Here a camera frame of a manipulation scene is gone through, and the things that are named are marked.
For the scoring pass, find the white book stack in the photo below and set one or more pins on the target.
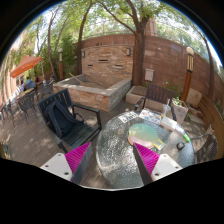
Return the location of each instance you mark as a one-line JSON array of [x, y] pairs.
[[172, 125]]

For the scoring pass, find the black slatted patio chair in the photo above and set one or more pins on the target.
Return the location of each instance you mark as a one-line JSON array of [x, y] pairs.
[[81, 133]]

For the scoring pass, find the pink mouse pad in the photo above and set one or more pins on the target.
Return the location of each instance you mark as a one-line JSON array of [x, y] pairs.
[[133, 139]]

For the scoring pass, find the black white patterned card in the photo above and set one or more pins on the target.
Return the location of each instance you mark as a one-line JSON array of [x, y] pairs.
[[127, 116]]

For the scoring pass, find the orange patio umbrella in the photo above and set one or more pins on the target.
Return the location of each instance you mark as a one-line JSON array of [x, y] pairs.
[[26, 63]]

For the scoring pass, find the stone brick planter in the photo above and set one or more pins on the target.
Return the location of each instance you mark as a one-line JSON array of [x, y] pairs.
[[88, 93]]

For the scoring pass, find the clear plastic cup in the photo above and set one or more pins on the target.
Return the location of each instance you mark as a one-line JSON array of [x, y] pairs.
[[166, 108]]

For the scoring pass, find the green marker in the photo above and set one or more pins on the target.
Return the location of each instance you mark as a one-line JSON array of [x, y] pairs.
[[186, 137]]

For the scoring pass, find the black mesh chair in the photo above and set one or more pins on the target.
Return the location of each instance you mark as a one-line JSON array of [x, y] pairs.
[[209, 149]]

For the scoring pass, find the colourful printed sheet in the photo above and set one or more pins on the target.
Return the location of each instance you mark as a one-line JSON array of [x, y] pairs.
[[150, 116]]

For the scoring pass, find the white square planter pot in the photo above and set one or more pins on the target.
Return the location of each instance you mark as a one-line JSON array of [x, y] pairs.
[[180, 110]]

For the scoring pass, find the green round mouse pad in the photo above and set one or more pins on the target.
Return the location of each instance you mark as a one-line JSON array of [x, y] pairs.
[[143, 132]]

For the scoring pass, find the large tree trunk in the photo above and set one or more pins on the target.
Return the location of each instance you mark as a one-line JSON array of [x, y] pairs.
[[140, 11]]

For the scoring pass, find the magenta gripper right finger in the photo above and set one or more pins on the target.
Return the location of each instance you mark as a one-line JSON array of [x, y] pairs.
[[153, 166]]

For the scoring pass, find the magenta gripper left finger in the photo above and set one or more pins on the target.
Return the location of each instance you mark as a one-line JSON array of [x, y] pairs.
[[70, 166]]

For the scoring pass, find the black metal chair left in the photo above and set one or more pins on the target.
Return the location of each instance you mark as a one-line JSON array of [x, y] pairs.
[[26, 102]]

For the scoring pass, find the black backpack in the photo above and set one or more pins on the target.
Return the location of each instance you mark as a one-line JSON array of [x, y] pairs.
[[59, 119]]

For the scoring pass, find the dark chair behind table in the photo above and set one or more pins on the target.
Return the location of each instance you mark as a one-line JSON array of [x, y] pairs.
[[156, 96]]

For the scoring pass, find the wooden lamp post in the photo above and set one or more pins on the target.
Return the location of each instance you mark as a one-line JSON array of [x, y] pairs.
[[188, 77]]

